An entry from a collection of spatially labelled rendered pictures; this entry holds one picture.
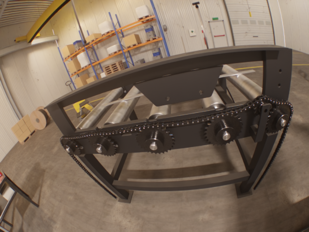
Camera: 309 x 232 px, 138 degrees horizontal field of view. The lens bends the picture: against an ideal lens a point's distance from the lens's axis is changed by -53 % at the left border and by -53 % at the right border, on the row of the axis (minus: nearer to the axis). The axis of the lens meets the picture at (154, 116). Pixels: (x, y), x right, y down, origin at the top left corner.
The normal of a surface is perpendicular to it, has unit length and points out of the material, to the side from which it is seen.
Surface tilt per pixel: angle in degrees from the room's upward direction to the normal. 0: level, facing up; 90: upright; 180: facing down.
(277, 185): 0
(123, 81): 90
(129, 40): 90
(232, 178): 0
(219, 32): 90
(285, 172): 0
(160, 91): 90
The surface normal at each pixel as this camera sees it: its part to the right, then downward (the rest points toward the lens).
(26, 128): 0.93, -0.12
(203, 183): -0.29, -0.82
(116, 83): -0.15, 0.55
